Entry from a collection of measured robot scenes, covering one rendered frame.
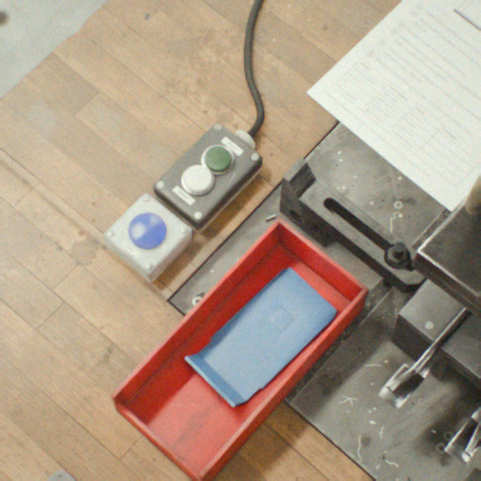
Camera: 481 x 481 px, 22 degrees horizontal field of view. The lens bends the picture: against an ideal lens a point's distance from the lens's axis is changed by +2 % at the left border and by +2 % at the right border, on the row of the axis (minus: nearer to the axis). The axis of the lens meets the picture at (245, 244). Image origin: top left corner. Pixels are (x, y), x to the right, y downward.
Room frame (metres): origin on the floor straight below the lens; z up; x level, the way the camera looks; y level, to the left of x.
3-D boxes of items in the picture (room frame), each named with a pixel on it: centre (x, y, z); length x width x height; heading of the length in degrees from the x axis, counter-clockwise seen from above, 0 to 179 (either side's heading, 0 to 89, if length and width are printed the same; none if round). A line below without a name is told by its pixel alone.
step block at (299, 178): (0.52, -0.07, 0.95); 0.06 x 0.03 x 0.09; 50
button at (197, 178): (0.55, 0.05, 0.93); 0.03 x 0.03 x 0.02
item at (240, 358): (0.38, -0.02, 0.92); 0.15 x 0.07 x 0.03; 136
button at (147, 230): (0.49, 0.10, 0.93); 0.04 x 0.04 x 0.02
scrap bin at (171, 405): (0.36, 0.00, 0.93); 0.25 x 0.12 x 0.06; 140
